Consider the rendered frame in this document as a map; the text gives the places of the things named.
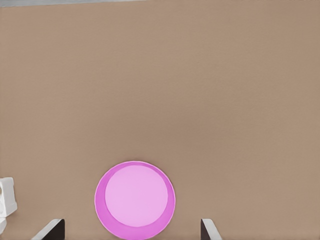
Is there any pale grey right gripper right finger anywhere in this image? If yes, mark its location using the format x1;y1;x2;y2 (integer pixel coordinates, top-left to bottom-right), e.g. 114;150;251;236
200;218;224;240

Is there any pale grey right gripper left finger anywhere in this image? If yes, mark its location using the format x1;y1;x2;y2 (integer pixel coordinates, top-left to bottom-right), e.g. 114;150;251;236
30;218;66;240

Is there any white egg box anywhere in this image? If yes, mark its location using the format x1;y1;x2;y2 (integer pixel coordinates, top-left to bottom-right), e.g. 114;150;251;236
0;177;18;233

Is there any pink round plate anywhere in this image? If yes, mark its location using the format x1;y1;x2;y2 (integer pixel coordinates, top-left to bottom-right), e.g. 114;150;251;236
94;160;177;240

